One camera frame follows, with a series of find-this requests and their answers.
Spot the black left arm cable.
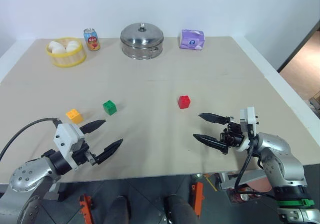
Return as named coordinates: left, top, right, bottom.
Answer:
left=0, top=117, right=62, bottom=160

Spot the red toy block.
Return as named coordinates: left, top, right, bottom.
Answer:
left=177, top=95, right=192, bottom=109

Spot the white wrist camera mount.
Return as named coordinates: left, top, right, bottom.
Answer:
left=234, top=106, right=261, bottom=152
left=53, top=123, right=85, bottom=171

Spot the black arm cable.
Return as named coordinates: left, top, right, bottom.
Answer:
left=0, top=117, right=62, bottom=160
left=233, top=123, right=277, bottom=199

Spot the orange clamp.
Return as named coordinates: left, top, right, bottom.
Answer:
left=190, top=181, right=206, bottom=219
left=78, top=195, right=95, bottom=224

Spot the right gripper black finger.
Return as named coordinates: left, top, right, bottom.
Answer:
left=197, top=112, right=235, bottom=125
left=192, top=133, right=229, bottom=156

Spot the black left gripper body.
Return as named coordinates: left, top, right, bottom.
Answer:
left=72, top=139, right=99, bottom=167

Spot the yellow toy block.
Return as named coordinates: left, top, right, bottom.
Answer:
left=65, top=108, right=84, bottom=124

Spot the dark rounded shape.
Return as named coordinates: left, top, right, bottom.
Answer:
left=163, top=195, right=200, bottom=224
left=109, top=195, right=133, bottom=224

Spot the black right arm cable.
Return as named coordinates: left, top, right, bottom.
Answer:
left=233, top=123, right=277, bottom=199

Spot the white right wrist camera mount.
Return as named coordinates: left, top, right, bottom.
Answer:
left=234, top=106, right=261, bottom=152

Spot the blue drink can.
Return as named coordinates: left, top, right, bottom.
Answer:
left=83, top=28, right=101, bottom=51

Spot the stainless steel pot lid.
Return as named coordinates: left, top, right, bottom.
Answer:
left=119, top=22, right=165, bottom=48

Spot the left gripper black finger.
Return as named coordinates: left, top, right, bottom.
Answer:
left=79, top=119, right=107, bottom=135
left=94, top=138, right=124, bottom=166

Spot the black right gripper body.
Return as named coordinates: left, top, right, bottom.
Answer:
left=219, top=121, right=247, bottom=150

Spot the green toy block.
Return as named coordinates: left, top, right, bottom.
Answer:
left=102, top=100, right=118, bottom=116

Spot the yellow strap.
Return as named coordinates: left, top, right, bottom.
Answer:
left=204, top=174, right=218, bottom=192

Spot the cardboard box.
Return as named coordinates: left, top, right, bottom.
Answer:
left=308, top=91, right=320, bottom=113

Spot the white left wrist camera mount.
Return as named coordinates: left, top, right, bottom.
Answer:
left=53, top=123, right=85, bottom=171

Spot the purple tissue pack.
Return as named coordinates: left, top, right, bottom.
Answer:
left=177, top=29, right=206, bottom=51

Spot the white steamed bun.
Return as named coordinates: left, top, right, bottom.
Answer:
left=47, top=40, right=68, bottom=54
left=65, top=40, right=79, bottom=53

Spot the yellow steamer basket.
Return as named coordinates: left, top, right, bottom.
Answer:
left=45, top=36, right=87, bottom=68

